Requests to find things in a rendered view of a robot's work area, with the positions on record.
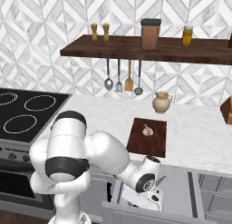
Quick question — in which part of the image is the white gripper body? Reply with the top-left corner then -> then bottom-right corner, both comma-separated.
121,191 -> 163,212

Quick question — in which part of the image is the dark wooden cutting board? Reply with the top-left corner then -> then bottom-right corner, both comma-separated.
126,117 -> 168,159

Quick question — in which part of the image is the garlic bulb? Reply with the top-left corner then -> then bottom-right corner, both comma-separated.
141,123 -> 155,137

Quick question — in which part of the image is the grey open drawer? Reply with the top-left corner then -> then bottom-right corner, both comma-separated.
101,163 -> 219,224

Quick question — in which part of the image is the grey cupboard door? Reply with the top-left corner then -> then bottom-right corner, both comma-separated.
79,171 -> 117,220

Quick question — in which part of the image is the grey cupboard with shelves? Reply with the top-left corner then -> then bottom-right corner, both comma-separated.
197,172 -> 232,224

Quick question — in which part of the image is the beige ceramic jug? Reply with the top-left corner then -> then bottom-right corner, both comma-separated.
151,91 -> 174,115

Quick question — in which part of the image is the hanging metal skimmer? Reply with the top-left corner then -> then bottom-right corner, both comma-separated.
133,60 -> 144,96

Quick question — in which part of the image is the hanging wooden spatula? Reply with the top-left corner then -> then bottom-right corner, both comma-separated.
123,59 -> 135,93

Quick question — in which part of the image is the hanging metal spoon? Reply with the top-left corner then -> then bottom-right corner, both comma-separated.
103,58 -> 114,92

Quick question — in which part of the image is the steel oven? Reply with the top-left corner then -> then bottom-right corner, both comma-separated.
0,139 -> 56,212

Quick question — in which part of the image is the wooden knife block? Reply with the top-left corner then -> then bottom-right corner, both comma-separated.
219,95 -> 232,126

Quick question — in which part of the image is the black hob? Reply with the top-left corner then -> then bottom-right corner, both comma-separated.
0,87 -> 73,144

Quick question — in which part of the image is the brown canister with black lid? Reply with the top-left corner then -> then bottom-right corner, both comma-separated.
140,18 -> 162,51

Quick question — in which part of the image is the yellow bottle with white cap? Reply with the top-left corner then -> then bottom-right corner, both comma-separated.
180,24 -> 194,48

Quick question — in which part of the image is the wooden pepper shaker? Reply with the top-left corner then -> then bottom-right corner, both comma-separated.
101,23 -> 111,42

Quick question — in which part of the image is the wooden salt shaker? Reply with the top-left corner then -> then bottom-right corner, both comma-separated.
90,23 -> 100,42

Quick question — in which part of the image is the dark cupboard handle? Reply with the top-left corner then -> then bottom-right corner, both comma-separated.
106,181 -> 113,203

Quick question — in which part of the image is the dark wooden wall shelf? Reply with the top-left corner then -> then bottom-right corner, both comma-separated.
59,34 -> 232,66

